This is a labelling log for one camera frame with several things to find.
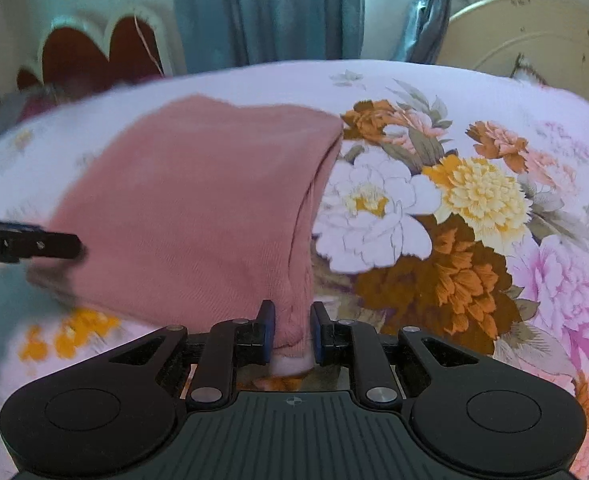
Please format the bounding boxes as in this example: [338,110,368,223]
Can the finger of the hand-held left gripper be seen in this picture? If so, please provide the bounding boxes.
[0,217,84,264]

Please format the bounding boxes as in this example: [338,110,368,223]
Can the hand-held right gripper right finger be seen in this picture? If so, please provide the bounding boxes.
[308,301,481,408]

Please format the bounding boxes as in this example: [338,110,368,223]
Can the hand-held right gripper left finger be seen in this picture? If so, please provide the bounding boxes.
[108,300,278,411]

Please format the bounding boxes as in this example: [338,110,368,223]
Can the pink knit sweater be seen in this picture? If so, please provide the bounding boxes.
[27,94,346,362]

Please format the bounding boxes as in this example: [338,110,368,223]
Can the pile of clothes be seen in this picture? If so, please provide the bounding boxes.
[0,79,166,127]

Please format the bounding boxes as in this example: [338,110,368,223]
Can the floral bed sheet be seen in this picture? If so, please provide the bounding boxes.
[0,57,589,480]

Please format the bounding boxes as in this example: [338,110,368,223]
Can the wide blue curtain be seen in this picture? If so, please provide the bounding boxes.
[167,0,366,74]

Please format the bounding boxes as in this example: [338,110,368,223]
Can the window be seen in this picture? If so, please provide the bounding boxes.
[361,0,471,62]

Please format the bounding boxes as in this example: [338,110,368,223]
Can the floral pillow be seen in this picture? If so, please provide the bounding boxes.
[511,55,551,87]

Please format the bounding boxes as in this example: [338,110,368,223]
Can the tied blue curtain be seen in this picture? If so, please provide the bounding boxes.
[403,0,453,66]

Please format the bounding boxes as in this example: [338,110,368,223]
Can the cream round headboard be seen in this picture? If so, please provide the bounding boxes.
[437,0,589,122]

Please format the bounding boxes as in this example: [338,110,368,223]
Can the white hanging cable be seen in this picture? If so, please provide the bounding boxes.
[132,0,166,77]

